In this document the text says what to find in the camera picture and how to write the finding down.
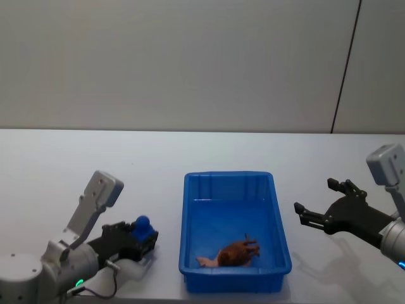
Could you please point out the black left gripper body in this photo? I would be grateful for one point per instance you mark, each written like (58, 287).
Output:
(117, 240)

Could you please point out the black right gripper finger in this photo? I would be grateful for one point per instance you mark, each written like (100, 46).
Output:
(346, 188)
(308, 215)

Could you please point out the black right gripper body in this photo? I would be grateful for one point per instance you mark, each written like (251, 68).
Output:
(354, 217)

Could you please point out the blue toy figure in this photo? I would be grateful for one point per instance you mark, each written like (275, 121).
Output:
(142, 228)

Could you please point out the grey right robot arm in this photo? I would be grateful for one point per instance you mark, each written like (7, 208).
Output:
(394, 240)

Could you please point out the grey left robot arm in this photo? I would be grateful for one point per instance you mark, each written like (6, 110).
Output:
(28, 269)

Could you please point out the blue plastic bin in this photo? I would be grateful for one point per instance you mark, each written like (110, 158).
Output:
(234, 221)

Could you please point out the brown toy snail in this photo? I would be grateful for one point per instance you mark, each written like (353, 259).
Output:
(234, 253)

